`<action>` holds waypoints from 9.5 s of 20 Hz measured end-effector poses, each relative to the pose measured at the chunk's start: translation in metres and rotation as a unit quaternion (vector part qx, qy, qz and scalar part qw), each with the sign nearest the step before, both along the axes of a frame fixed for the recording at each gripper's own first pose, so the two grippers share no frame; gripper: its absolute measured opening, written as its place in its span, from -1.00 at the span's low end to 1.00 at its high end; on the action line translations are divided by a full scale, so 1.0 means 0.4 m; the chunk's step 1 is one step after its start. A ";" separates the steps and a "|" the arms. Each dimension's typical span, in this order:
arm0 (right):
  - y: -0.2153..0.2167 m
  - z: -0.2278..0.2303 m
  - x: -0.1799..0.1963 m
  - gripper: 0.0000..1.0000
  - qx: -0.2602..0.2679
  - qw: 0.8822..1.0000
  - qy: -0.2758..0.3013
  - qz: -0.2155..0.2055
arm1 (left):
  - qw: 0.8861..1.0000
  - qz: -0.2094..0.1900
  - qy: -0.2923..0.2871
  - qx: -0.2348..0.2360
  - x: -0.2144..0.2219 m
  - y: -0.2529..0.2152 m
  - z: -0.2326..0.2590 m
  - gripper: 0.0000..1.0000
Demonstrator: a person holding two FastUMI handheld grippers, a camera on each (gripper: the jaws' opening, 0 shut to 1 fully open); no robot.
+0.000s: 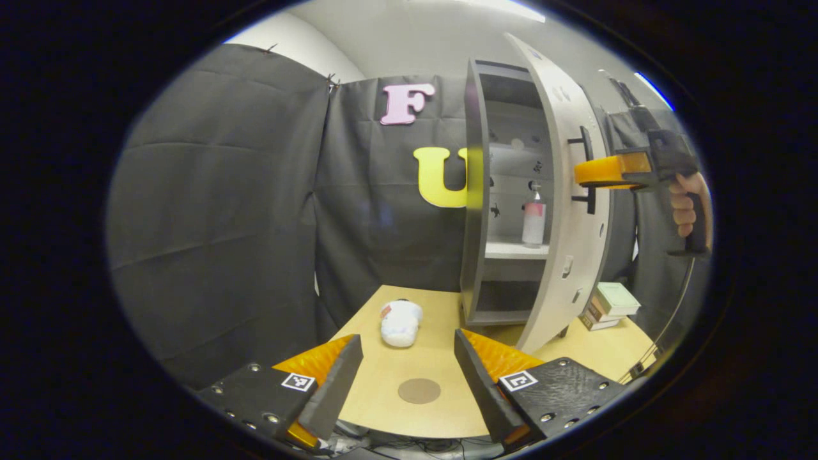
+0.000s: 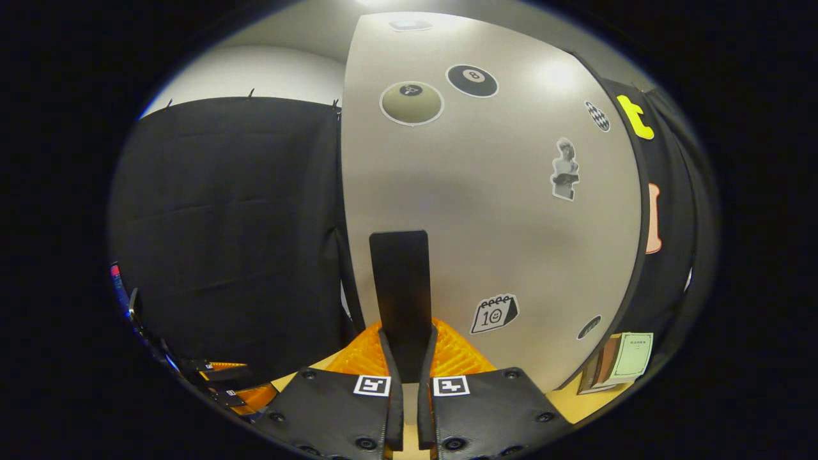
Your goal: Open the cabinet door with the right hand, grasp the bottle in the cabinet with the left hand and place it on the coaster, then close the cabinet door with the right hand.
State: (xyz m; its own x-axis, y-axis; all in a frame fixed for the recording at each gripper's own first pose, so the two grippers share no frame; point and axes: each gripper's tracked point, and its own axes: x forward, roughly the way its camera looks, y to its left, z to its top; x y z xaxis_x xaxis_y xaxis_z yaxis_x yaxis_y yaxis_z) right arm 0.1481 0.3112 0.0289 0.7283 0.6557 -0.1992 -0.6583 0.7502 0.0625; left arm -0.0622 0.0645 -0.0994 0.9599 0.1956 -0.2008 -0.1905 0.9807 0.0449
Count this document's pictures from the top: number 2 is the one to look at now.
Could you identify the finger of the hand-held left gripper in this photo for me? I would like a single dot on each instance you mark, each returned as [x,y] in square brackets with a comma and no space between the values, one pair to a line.
[220,374]
[246,401]

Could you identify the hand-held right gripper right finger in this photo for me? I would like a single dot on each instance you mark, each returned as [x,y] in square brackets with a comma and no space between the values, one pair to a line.
[492,409]

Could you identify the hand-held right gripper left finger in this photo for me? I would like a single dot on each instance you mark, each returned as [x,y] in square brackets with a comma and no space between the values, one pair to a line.
[339,409]

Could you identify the beige cabinet door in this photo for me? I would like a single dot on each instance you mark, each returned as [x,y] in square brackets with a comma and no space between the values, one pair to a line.
[498,211]

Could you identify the blue and red object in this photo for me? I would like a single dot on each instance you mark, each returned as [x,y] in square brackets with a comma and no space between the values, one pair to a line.
[120,294]

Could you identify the brown book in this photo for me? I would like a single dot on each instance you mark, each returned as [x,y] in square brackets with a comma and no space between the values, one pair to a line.
[597,370]

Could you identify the black backdrop cloth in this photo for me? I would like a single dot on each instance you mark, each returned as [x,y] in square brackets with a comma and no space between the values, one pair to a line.
[223,223]

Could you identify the pale green book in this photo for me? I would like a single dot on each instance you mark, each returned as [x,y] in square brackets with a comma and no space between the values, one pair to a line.
[631,356]

